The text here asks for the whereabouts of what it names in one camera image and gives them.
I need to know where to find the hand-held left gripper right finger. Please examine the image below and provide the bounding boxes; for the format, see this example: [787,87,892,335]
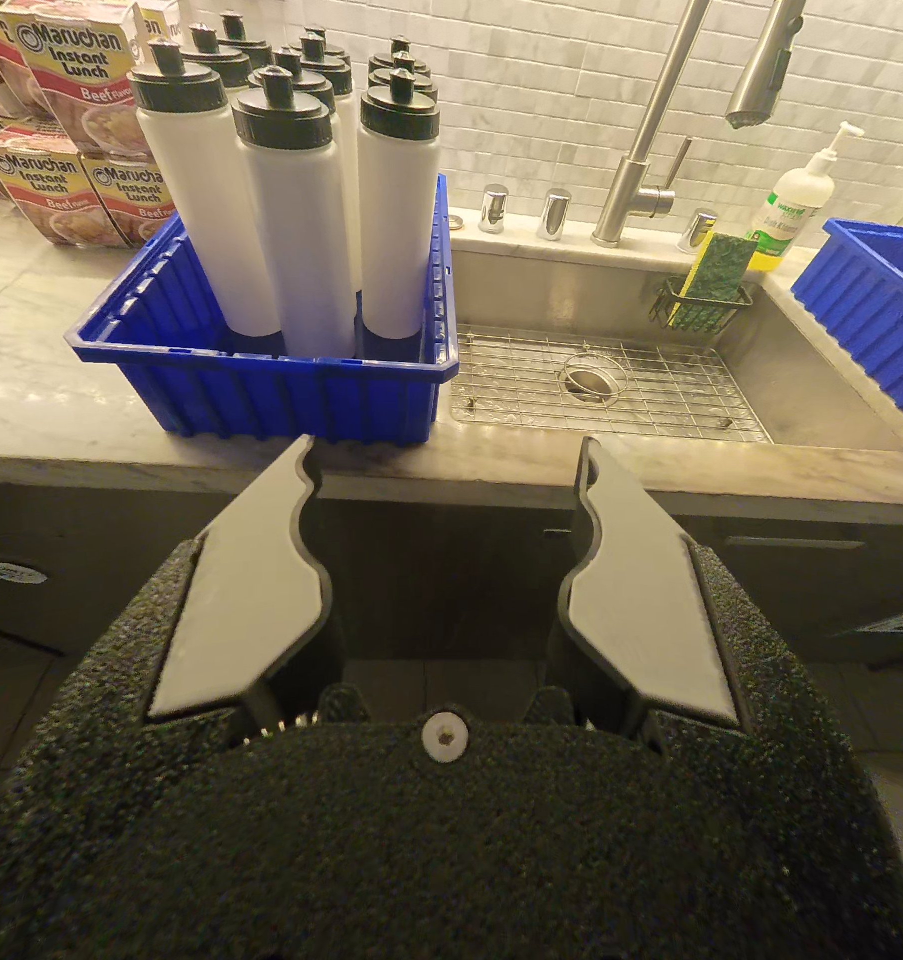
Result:
[556,435,744,732]

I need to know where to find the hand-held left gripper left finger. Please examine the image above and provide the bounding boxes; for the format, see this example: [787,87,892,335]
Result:
[146,433,334,725]

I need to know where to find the blue ribbed bin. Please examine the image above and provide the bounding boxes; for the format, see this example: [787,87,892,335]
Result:
[64,174,460,442]
[790,217,903,440]

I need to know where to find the stainless steel kitchen faucet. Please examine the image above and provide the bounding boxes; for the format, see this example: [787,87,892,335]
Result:
[591,0,809,249]

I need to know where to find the dark base cabinet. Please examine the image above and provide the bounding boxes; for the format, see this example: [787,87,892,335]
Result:
[0,480,903,676]

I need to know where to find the sink drain strainer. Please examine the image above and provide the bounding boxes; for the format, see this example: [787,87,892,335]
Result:
[558,351,630,408]

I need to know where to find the stainless steel sink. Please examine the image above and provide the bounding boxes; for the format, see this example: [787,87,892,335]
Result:
[447,247,903,453]

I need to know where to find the green and yellow sponge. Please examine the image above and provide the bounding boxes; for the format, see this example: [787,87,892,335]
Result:
[666,231,759,331]

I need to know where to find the cluster of black-capped bottles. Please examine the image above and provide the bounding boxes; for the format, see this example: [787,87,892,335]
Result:
[127,9,443,360]

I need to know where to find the yellow dish soap pump bottle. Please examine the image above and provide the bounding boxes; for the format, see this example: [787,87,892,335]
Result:
[746,121,867,273]

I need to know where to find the stack of instant noodle boxes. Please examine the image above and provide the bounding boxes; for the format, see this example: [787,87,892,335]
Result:
[0,0,184,250]

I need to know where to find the metal wire sink grid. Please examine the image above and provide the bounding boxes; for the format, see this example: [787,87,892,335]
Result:
[451,324,772,445]

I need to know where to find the black wire sponge caddy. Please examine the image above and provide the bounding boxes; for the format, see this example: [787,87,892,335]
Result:
[649,275,755,332]

